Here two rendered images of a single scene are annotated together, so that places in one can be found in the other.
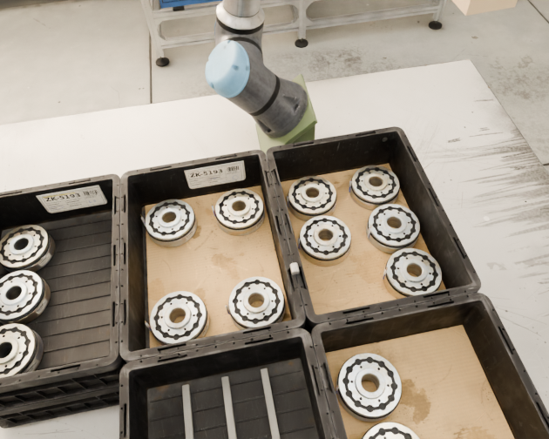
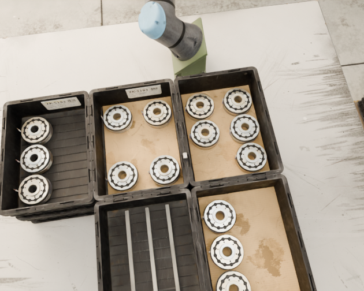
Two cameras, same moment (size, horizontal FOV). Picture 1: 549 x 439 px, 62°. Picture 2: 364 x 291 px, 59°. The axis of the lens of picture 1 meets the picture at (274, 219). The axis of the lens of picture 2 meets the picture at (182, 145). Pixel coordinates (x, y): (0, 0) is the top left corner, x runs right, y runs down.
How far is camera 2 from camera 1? 29 cm
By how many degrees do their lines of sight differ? 14
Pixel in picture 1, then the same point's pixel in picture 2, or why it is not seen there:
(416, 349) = (247, 198)
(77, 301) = (68, 163)
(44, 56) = not seen: outside the picture
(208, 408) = (138, 222)
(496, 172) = (317, 88)
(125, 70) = not seen: outside the picture
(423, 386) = (247, 217)
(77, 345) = (69, 186)
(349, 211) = (221, 115)
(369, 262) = (228, 148)
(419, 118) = (275, 46)
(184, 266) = (125, 145)
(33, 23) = not seen: outside the picture
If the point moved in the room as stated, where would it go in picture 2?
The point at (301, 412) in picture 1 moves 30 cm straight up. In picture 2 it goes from (185, 227) to (181, 212)
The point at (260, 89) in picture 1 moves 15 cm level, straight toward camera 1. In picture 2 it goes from (172, 34) to (173, 68)
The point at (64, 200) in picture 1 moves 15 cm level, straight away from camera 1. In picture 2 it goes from (56, 104) to (37, 75)
